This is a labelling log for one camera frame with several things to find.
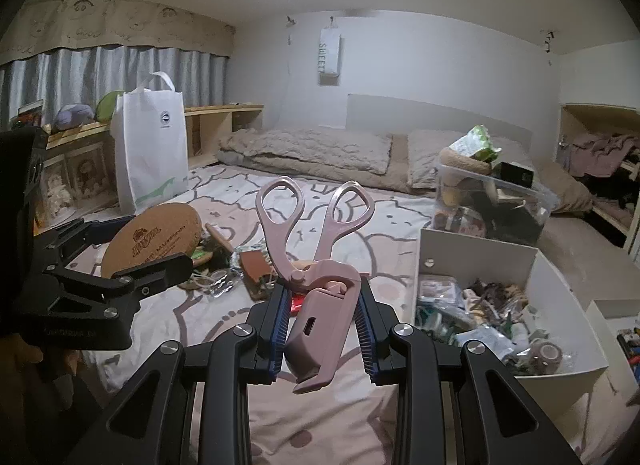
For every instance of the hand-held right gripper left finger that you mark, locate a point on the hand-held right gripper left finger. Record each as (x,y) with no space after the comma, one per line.
(280,325)

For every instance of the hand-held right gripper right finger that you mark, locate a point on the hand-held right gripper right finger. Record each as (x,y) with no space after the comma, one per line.
(367,325)

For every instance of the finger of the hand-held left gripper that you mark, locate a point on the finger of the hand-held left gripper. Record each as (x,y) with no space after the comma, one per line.
(150,277)
(90,235)

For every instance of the pink scissors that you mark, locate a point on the pink scissors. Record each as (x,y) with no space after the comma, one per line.
(320,325)

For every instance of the round wooden coaster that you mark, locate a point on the round wooden coaster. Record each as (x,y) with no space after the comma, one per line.
(155,235)

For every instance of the brown tape roll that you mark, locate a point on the brown tape roll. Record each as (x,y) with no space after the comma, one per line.
(546,352)

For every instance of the white shoe box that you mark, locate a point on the white shoe box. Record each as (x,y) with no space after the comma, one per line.
(555,295)

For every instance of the white doll display case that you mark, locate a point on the white doll display case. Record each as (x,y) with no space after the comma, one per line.
(59,190)

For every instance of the green clover coaster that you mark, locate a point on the green clover coaster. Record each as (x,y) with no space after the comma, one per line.
(202,255)

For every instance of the brown doll display case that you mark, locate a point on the brown doll display case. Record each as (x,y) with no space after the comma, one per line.
(91,175)

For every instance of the brown leather case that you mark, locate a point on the brown leather case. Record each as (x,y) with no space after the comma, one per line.
(255,267)

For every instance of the printed bunny blanket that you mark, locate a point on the printed bunny blanket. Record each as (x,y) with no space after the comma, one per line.
(210,325)

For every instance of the crumpled clear plastic bag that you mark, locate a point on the crumpled clear plastic bag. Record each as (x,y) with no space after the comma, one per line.
(220,282)

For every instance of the white tote bag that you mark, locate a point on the white tote bag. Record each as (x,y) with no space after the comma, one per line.
(150,150)

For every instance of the purple plush toy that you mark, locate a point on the purple plush toy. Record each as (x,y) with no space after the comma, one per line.
(74,116)

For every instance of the green plush toy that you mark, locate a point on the green plush toy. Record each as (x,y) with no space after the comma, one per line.
(110,104)

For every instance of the wooden bedside shelf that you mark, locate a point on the wooden bedside shelf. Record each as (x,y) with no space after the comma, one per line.
(215,130)

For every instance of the clear plastic storage bin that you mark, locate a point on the clear plastic storage bin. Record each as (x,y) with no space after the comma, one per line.
(500,217)

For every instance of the long beige pillow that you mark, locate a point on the long beige pillow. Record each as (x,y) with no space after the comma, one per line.
(310,150)

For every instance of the green snack bag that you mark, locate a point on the green snack bag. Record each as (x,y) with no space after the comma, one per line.
(475,145)

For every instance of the small black box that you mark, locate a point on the small black box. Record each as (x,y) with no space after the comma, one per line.
(515,175)

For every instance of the beige printed valance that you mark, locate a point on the beige printed valance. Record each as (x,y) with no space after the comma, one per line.
(115,25)

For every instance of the beige pillows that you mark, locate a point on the beige pillows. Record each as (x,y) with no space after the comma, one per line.
(565,190)

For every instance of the white hanging paper bag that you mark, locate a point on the white hanging paper bag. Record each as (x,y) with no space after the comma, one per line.
(330,57)

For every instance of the pile of clothes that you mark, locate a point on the pile of clothes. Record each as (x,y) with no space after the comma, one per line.
(600,150)

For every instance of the black wall hook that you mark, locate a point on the black wall hook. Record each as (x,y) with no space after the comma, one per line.
(549,40)

